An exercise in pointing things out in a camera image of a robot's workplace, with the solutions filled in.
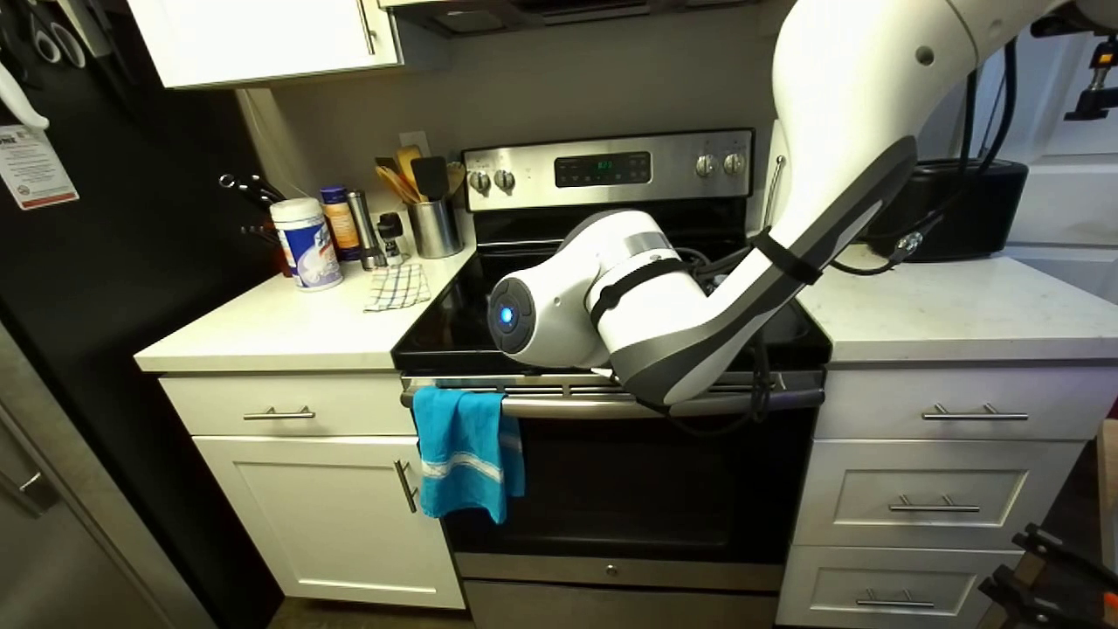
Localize black orange camera clamp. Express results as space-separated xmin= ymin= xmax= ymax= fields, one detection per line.
xmin=1061 ymin=2 xmax=1118 ymax=125

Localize white handled knife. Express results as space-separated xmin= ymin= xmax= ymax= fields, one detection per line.
xmin=0 ymin=64 xmax=53 ymax=132

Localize steel utensil holder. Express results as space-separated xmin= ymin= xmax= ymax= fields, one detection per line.
xmin=413 ymin=194 xmax=461 ymax=262

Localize orange brown spice bottle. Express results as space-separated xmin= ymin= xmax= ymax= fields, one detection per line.
xmin=317 ymin=184 xmax=365 ymax=262

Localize white panelled door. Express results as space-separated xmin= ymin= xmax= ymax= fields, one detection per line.
xmin=918 ymin=32 xmax=1118 ymax=308

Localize black spatula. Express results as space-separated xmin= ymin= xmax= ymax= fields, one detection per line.
xmin=408 ymin=155 xmax=458 ymax=201

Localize white wipes canister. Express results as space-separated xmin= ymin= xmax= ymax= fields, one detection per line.
xmin=268 ymin=193 xmax=348 ymax=290

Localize black refrigerator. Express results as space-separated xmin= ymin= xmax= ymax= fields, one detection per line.
xmin=0 ymin=0 xmax=292 ymax=629

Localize steel range hood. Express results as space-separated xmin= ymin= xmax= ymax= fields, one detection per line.
xmin=382 ymin=0 xmax=798 ymax=35

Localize small dark shaker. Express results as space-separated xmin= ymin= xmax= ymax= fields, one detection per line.
xmin=379 ymin=206 xmax=413 ymax=262

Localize turquoise white striped towel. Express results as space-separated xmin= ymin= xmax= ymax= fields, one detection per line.
xmin=408 ymin=384 xmax=527 ymax=527

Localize white grid trivet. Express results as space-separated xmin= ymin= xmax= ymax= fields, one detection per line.
xmin=359 ymin=254 xmax=438 ymax=313

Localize black toaster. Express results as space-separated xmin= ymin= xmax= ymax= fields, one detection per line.
xmin=866 ymin=155 xmax=1032 ymax=266

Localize light wooden board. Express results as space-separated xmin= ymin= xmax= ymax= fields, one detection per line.
xmin=1093 ymin=415 xmax=1118 ymax=527

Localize black steel oven range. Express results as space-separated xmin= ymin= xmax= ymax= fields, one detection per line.
xmin=392 ymin=125 xmax=831 ymax=629

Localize black handled scissors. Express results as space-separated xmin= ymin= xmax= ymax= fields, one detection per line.
xmin=26 ymin=0 xmax=117 ymax=66

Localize white upper cabinet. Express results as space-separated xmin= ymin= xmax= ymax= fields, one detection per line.
xmin=122 ymin=0 xmax=405 ymax=94

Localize white lower door cabinet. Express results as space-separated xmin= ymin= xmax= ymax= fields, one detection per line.
xmin=153 ymin=370 xmax=468 ymax=612

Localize steel oven door handle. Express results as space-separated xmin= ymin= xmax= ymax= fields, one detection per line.
xmin=400 ymin=379 xmax=829 ymax=426

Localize steel pepper grinder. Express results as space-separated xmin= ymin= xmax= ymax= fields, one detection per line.
xmin=348 ymin=189 xmax=386 ymax=273

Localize white drawer cabinet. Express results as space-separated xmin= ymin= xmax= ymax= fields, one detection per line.
xmin=777 ymin=358 xmax=1118 ymax=629

